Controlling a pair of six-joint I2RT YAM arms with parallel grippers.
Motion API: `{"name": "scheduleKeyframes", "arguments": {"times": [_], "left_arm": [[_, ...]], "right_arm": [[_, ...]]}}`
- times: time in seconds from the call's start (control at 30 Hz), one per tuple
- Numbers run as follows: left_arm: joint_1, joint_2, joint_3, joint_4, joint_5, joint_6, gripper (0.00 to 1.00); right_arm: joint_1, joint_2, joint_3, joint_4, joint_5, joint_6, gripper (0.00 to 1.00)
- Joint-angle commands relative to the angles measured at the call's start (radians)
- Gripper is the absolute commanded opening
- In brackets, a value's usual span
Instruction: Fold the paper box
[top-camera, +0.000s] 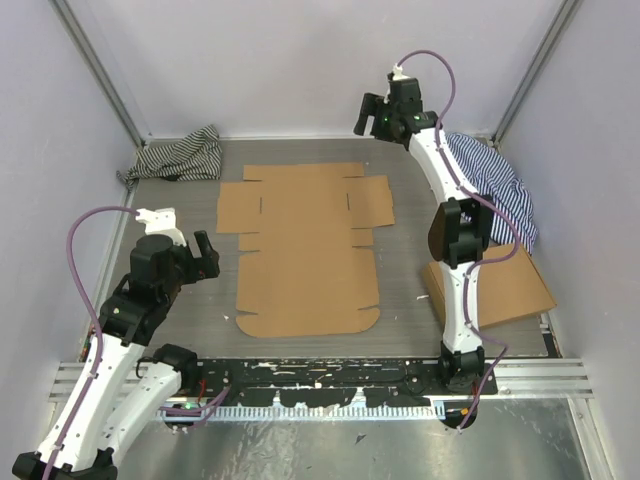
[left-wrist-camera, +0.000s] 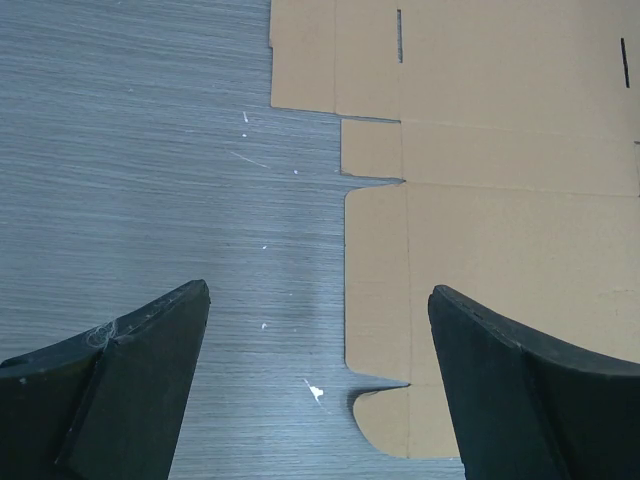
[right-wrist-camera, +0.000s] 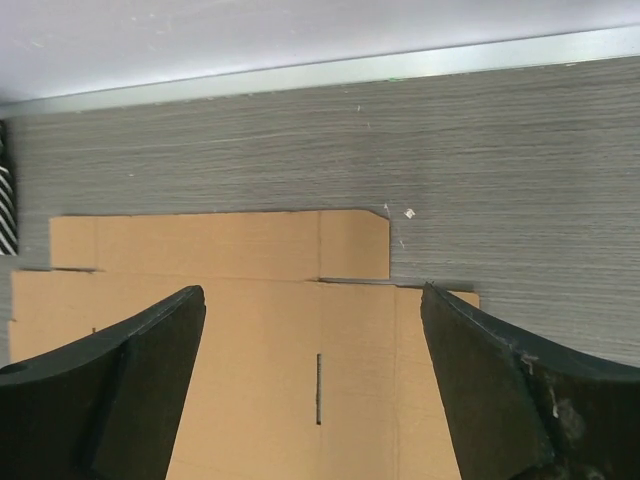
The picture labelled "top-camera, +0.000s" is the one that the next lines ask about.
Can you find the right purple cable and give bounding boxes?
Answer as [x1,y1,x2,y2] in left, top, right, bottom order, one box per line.
[398,49,519,431]

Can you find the purple cable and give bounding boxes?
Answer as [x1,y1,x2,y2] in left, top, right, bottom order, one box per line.
[40,207,231,480]
[398,49,519,431]

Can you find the left aluminium corner post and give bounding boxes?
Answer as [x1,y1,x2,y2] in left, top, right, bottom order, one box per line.
[49,0,146,147]

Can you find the black white striped cloth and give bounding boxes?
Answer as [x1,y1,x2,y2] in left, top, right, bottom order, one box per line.
[116,125,222,191]

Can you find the white slotted cable duct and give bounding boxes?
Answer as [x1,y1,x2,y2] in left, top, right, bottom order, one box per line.
[154,403,450,422]

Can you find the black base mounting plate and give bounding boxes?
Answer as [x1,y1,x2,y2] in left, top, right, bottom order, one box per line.
[181,358,479,408]

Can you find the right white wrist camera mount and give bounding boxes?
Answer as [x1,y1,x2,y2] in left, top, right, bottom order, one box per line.
[387,64,408,82]

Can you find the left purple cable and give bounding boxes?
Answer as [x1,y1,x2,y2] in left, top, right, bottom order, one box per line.
[40,207,231,480]

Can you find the folded brown cardboard box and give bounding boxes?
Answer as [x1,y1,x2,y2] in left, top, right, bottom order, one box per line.
[422,244,557,328]

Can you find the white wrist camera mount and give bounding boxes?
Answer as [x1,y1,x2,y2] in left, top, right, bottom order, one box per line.
[387,64,408,82]
[135,208,187,246]

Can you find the aluminium corner post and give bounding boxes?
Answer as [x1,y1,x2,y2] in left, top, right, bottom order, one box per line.
[49,0,146,147]
[491,0,582,148]

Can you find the blue white striped cloth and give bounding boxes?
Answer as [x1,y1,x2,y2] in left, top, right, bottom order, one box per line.
[445,133,539,254]

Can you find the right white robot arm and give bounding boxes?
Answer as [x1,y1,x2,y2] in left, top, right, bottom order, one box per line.
[354,74,493,395]

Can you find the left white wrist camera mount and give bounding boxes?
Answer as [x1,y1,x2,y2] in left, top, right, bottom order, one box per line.
[135,208,187,246]

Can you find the brown cardboard box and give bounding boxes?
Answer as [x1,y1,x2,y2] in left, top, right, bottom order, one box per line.
[422,244,557,328]
[217,163,395,338]

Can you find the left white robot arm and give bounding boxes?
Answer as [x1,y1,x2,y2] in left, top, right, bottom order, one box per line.
[12,231,220,479]

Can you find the aluminium front rail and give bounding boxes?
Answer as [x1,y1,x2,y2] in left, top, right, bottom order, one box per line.
[48,358,594,404]

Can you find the right aluminium corner post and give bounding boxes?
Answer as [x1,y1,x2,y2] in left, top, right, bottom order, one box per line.
[491,0,582,148]

